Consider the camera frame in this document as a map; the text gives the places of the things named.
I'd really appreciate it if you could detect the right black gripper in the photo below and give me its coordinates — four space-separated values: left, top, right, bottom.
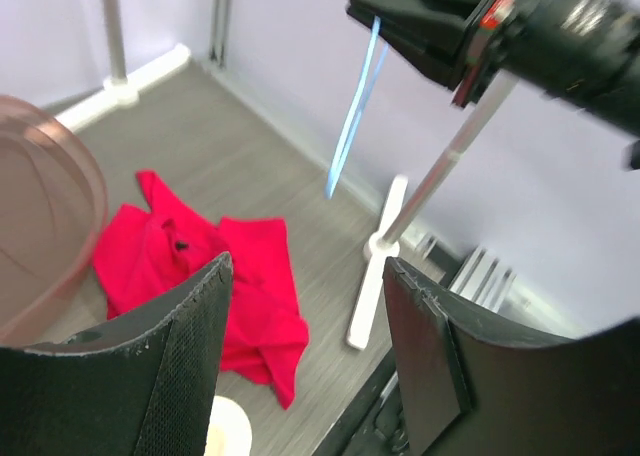
346 0 541 107

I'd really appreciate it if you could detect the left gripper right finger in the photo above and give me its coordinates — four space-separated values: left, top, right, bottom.
383 258 639 455

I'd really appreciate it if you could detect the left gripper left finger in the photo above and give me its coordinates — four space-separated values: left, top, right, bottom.
1 274 228 455

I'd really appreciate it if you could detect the light blue wire hanger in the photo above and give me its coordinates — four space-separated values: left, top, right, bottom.
325 17 389 199

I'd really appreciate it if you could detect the red t shirt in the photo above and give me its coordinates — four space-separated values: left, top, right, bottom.
92 169 310 410

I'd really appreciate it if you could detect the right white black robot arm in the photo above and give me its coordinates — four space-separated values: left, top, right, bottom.
346 0 639 137

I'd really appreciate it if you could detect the white plastic storage box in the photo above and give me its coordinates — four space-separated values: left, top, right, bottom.
203 395 253 456

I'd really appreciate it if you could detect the metal clothes rack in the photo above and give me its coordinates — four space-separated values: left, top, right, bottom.
49 0 516 351

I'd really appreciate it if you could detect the brown translucent plastic lid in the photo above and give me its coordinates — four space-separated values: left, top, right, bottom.
1 96 108 346

